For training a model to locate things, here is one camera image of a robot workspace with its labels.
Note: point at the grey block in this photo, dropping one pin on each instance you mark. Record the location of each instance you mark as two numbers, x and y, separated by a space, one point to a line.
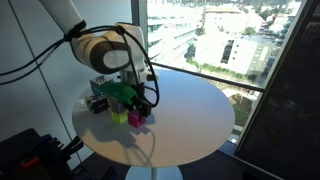
116 106

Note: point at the black window railing bar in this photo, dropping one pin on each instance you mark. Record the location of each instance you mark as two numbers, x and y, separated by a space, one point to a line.
250 87

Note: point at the upper black white patterned cube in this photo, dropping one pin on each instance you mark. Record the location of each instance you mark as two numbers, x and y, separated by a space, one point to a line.
97 82

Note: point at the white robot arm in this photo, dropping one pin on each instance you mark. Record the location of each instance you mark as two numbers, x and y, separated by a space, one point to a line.
108 49

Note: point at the lower black patterned cube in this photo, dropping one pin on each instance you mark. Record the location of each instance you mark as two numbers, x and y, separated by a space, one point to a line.
96 104

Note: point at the dark panel at window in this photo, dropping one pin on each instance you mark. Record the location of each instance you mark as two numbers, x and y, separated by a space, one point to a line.
284 136

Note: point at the pink block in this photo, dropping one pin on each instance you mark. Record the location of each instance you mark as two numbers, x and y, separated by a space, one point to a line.
135 119

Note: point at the yellow-green block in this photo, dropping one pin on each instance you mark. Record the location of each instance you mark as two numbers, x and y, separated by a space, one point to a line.
120 117

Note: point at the round white table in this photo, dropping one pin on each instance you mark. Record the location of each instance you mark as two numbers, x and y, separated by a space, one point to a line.
192 120

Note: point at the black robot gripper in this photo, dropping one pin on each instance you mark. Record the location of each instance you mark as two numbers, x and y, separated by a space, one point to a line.
140 101

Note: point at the black equipment with red handle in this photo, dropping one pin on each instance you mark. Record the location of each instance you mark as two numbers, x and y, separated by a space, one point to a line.
29 156

